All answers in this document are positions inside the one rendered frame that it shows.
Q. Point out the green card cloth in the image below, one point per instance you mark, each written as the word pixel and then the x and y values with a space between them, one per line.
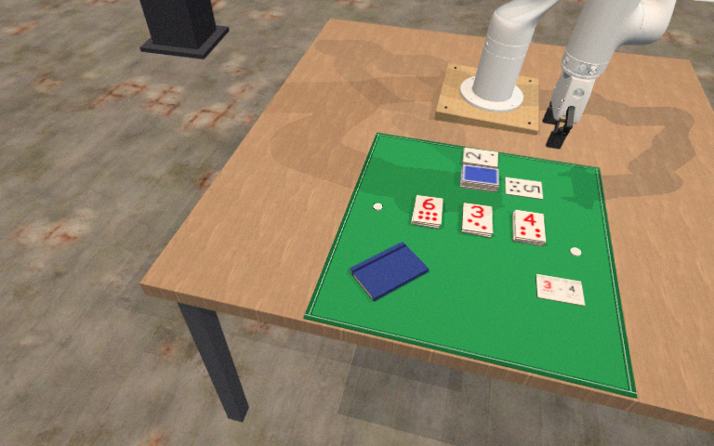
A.
pixel 480 293

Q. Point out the blue notebook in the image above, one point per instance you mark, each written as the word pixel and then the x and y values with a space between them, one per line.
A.
pixel 389 270

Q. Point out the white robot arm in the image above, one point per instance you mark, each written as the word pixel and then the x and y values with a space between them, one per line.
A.
pixel 602 27

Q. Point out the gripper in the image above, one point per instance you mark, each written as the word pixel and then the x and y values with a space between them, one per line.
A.
pixel 569 98

